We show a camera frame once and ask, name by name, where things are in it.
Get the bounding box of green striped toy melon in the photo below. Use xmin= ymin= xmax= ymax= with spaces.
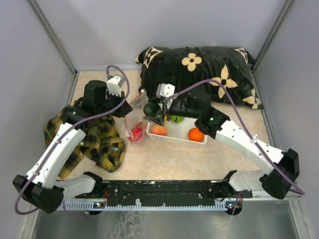
xmin=171 ymin=116 xmax=184 ymax=122

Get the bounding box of orange peach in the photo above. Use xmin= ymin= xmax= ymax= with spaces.
xmin=151 ymin=125 xmax=168 ymax=136

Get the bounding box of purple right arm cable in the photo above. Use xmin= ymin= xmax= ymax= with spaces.
xmin=166 ymin=79 xmax=305 ymax=196

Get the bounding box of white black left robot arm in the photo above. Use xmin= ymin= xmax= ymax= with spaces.
xmin=13 ymin=76 xmax=132 ymax=214

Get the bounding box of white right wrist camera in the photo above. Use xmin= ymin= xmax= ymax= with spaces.
xmin=156 ymin=83 xmax=175 ymax=98

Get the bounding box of dark green avocado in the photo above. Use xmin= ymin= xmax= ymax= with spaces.
xmin=143 ymin=102 xmax=161 ymax=116

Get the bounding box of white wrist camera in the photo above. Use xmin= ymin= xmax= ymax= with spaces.
xmin=156 ymin=83 xmax=175 ymax=98
xmin=106 ymin=76 xmax=125 ymax=97

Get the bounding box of orange tangerine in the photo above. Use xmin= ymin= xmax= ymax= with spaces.
xmin=187 ymin=127 xmax=204 ymax=142

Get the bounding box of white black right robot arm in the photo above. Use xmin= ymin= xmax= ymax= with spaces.
xmin=144 ymin=94 xmax=300 ymax=199

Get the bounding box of yellow black plaid shirt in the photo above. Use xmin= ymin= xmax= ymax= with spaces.
xmin=58 ymin=116 xmax=126 ymax=179

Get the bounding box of clear zip bag orange zipper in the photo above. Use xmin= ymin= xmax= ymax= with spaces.
xmin=125 ymin=89 xmax=148 ymax=145

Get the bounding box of white perforated plastic basket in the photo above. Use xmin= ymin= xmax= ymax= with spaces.
xmin=146 ymin=118 xmax=207 ymax=148

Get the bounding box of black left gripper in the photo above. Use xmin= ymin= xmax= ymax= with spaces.
xmin=96 ymin=89 xmax=133 ymax=118

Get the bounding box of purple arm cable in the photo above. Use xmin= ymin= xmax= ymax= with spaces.
xmin=166 ymin=79 xmax=305 ymax=196
xmin=14 ymin=65 xmax=130 ymax=219

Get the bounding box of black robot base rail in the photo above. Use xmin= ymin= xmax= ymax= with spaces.
xmin=76 ymin=180 xmax=239 ymax=199

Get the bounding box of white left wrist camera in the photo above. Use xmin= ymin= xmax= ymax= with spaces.
xmin=106 ymin=76 xmax=125 ymax=97

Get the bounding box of red apple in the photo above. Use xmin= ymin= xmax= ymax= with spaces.
xmin=130 ymin=127 xmax=144 ymax=143

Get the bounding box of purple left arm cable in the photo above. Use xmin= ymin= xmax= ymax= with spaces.
xmin=14 ymin=65 xmax=130 ymax=219

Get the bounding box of aluminium frame rail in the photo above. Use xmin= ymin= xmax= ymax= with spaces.
xmin=39 ymin=189 xmax=302 ymax=212

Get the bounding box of black floral plush pillow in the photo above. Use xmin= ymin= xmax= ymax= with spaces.
xmin=135 ymin=46 xmax=264 ymax=110

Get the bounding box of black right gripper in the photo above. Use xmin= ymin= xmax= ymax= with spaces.
xmin=144 ymin=95 xmax=199 ymax=126

